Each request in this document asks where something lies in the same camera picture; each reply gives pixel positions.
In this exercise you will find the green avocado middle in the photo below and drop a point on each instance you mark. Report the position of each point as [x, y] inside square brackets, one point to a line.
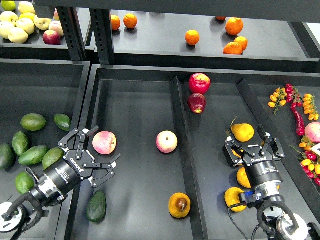
[34, 155]

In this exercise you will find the black left tray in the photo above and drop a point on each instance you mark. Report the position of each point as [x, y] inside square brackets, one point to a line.
[45, 87]

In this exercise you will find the bright green avocado bottom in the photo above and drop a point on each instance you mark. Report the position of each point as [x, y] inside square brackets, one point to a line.
[24, 182]

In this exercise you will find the light green avocado top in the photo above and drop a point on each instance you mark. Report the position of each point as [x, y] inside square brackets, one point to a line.
[33, 122]

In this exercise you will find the yellow pear middle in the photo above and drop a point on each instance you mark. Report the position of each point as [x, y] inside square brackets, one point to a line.
[242, 178]

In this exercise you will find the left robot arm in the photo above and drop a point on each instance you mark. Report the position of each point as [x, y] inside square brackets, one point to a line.
[52, 187]

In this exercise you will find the red apple top shelf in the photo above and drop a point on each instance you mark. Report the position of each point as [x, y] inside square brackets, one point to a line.
[51, 37]

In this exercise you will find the large orange right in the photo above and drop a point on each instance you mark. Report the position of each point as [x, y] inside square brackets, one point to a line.
[234, 26]

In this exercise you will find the pink apple centre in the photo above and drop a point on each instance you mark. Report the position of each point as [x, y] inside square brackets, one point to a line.
[166, 141]

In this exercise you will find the light green avocado hidden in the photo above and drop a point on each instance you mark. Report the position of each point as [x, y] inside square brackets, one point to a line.
[52, 156]

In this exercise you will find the yellow pear lower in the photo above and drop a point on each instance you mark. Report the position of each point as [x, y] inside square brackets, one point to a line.
[231, 198]

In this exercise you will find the yellow pear under gripper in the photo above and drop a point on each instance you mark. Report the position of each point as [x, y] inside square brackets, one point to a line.
[236, 158]

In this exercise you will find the bright red apple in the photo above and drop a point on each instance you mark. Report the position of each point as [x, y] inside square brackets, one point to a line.
[199, 83]

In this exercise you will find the dark avocado left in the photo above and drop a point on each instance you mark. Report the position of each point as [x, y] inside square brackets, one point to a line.
[20, 143]

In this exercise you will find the orange right small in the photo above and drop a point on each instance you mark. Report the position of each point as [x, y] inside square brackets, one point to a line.
[243, 41]

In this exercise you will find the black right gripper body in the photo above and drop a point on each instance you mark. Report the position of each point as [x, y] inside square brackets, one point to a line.
[259, 169]

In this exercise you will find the orange centre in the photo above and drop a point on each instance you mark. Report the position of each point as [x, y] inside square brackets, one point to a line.
[192, 37]

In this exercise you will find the orange far left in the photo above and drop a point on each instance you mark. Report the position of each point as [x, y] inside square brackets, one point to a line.
[115, 22]

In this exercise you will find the red chili pepper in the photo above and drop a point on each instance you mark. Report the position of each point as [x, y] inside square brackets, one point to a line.
[300, 125]

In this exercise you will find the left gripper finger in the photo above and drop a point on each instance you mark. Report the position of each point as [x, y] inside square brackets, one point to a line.
[75, 140]
[108, 167]

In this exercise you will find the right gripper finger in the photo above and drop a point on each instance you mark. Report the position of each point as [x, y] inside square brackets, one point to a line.
[271, 147]
[231, 143]

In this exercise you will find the dark green avocado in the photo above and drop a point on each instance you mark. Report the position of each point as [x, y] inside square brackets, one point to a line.
[96, 207]

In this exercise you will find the yellow pear with stem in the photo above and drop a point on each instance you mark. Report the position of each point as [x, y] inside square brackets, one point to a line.
[242, 132]

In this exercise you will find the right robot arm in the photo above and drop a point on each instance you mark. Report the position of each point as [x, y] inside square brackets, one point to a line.
[273, 215]

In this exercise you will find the dark avocado at edge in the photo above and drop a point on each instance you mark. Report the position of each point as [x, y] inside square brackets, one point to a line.
[7, 157]

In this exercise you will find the pink apple right edge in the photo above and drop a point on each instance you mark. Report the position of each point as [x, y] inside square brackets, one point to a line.
[312, 132]

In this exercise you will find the orange front right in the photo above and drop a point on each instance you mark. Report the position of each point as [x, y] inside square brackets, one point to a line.
[233, 48]

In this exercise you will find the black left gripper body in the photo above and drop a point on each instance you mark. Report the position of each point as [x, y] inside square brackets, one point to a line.
[69, 171]

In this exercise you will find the pink apple left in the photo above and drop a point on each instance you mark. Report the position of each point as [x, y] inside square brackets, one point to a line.
[104, 142]

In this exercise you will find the pink apple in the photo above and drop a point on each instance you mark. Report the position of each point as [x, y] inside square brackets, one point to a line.
[104, 142]
[166, 141]

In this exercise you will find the small dark avocado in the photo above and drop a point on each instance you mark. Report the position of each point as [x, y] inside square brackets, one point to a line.
[63, 121]

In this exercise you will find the orange cherry tomato bunch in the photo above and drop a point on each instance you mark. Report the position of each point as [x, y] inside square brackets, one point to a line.
[277, 99]

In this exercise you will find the black divided centre tray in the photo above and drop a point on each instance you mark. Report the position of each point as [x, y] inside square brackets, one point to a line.
[136, 104]

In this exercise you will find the dark red apple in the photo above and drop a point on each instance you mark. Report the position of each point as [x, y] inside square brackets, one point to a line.
[197, 103]

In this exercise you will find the yellow pear showing stem end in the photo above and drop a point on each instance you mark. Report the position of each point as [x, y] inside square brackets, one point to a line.
[179, 205]

